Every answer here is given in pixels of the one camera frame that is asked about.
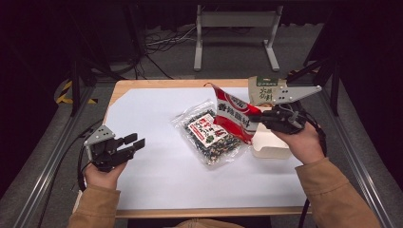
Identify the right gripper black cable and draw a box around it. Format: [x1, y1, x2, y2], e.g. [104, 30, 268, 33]
[297, 108, 328, 228]

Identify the clear packet of dried vegetables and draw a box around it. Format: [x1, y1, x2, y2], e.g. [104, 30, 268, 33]
[170, 99, 250, 167]

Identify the white divided plastic box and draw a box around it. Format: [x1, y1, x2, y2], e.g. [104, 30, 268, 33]
[250, 104, 293, 161]

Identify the beige and green seasoning packet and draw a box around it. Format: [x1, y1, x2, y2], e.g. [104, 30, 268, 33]
[247, 75, 288, 107]

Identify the person's torso tan clothing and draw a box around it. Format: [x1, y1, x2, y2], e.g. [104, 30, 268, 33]
[174, 218, 245, 228]

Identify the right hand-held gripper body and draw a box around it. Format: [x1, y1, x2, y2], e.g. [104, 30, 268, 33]
[267, 85, 323, 135]

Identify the person's left hand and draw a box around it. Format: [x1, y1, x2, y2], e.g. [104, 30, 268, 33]
[84, 161, 127, 190]

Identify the white metal desk frame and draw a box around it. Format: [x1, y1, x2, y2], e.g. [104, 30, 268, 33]
[193, 4, 284, 72]

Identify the black metal stand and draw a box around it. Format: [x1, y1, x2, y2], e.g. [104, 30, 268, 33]
[285, 9, 343, 117]
[65, 6, 127, 118]

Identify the person's right hand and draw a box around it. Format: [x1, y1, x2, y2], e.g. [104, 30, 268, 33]
[272, 122, 326, 165]

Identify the white table mat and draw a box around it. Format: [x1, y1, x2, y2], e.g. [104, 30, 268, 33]
[104, 86, 310, 211]

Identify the aluminium floor rail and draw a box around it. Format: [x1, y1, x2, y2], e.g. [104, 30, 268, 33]
[11, 85, 96, 228]
[317, 85, 396, 228]

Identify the black floor cable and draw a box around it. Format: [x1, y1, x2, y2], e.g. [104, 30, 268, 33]
[37, 118, 105, 228]

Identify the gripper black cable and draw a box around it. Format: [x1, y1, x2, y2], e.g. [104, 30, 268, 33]
[77, 144, 89, 193]
[297, 108, 328, 228]

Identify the red and white seasoning packet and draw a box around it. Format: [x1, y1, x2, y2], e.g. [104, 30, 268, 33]
[205, 83, 264, 145]

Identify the bundle of floor cables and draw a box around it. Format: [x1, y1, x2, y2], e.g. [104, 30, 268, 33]
[134, 25, 198, 80]

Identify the black and yellow hazard tape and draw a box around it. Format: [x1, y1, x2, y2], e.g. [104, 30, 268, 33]
[55, 80, 98, 105]

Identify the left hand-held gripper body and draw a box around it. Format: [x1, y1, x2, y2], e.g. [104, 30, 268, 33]
[84, 125, 136, 174]

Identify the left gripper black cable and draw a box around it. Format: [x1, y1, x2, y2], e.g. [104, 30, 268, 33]
[77, 144, 89, 193]

